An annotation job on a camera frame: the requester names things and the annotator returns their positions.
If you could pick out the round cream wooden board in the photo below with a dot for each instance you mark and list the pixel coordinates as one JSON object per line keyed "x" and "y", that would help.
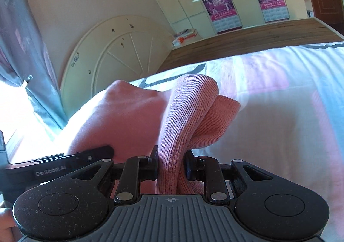
{"x": 107, "y": 43}

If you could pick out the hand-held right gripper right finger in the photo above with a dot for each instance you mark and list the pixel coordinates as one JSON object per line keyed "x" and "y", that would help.
{"x": 188, "y": 170}

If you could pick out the person's left hand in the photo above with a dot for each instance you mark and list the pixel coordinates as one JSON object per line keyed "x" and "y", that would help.
{"x": 6, "y": 221}

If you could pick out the pink knit sweater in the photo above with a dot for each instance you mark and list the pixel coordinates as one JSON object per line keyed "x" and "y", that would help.
{"x": 121, "y": 115}

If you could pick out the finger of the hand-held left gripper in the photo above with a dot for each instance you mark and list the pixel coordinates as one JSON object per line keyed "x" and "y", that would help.
{"x": 94, "y": 154}

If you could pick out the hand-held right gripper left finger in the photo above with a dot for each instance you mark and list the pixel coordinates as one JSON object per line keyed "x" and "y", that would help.
{"x": 153, "y": 167}

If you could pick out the orange and white cardboard box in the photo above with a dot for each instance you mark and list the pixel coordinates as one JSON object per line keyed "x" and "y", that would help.
{"x": 185, "y": 37}

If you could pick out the pink and white bed sheet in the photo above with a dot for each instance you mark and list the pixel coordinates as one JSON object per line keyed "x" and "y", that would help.
{"x": 282, "y": 97}

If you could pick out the wooden bed frame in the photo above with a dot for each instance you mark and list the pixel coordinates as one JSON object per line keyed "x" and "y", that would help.
{"x": 242, "y": 37}

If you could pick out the blue patterned curtain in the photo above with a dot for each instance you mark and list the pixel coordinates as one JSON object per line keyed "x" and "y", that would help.
{"x": 24, "y": 29}

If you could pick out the metal curtain hook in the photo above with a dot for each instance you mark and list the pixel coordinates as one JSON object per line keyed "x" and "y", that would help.
{"x": 28, "y": 80}

